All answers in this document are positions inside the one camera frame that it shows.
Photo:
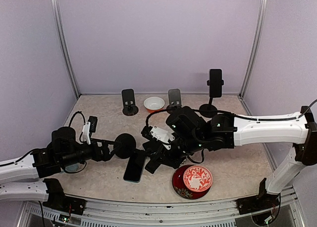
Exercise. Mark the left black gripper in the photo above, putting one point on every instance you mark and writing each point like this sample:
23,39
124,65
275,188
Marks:
105,155

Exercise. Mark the orange white bowl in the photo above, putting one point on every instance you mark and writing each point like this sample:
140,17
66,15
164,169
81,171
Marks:
153,104

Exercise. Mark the small desk phone stand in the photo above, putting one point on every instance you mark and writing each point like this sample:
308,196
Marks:
174,99
129,105

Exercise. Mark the front aluminium frame rail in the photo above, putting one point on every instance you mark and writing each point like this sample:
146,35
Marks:
219,213

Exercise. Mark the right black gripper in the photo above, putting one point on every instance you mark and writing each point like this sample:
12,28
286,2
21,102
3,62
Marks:
168,159

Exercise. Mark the left small desk phone stand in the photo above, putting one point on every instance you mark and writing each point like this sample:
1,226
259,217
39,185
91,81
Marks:
129,105

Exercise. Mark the right aluminium corner post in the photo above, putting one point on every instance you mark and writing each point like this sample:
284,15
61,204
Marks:
254,48

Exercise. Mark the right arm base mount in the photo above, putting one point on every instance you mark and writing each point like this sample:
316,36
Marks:
261,201

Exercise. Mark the red white patterned bowl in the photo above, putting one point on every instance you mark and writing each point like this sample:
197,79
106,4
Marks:
197,178

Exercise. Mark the lone black smartphone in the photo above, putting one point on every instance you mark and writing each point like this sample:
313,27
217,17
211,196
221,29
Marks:
134,167

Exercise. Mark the black pole phone stand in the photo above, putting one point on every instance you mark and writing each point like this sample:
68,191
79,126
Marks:
209,110
128,145

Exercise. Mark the aluminium corner post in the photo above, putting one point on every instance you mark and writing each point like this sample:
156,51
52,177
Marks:
254,48
64,48

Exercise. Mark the middle stacked blue smartphone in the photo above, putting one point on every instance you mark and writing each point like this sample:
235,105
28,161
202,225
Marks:
150,146

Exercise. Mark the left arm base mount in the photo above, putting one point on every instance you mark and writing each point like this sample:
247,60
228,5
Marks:
64,199

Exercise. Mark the dark red floral plate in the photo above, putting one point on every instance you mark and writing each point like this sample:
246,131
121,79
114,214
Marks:
181,189

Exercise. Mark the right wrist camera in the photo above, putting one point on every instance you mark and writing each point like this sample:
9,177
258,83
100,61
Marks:
159,135

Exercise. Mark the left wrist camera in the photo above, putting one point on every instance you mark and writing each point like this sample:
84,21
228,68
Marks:
88,129

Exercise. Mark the right small desk phone stand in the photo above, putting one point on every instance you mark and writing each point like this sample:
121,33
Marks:
174,99

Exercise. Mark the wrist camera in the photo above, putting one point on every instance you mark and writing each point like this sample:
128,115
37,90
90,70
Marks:
159,135
88,129

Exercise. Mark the left aluminium corner post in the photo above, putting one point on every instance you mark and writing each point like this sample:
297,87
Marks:
64,48

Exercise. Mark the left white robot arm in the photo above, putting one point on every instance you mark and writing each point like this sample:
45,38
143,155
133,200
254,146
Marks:
30,176

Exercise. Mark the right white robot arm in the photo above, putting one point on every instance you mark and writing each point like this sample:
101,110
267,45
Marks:
298,128

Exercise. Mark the light blue mug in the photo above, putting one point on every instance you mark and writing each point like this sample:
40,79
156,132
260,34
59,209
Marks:
71,169

